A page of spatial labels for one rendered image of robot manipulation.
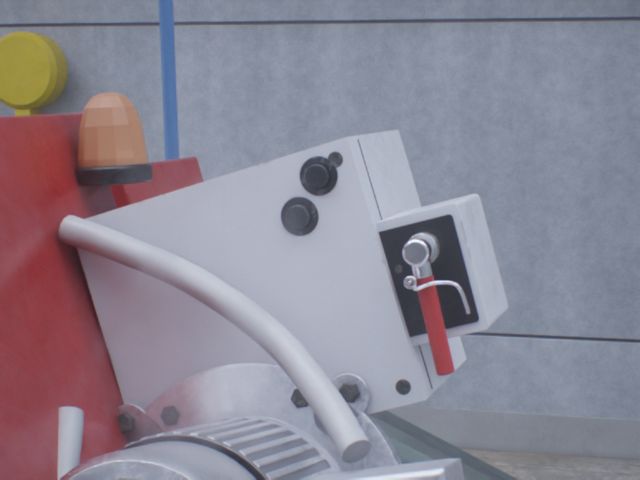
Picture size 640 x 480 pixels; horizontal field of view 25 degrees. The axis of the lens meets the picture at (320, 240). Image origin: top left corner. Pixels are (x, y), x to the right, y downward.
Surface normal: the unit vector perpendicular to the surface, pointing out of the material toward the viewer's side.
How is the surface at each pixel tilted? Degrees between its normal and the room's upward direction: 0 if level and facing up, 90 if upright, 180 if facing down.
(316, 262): 90
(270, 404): 81
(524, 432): 90
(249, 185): 90
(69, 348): 71
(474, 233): 75
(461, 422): 90
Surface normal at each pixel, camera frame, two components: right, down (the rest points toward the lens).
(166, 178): 0.92, -0.26
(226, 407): -0.26, -0.05
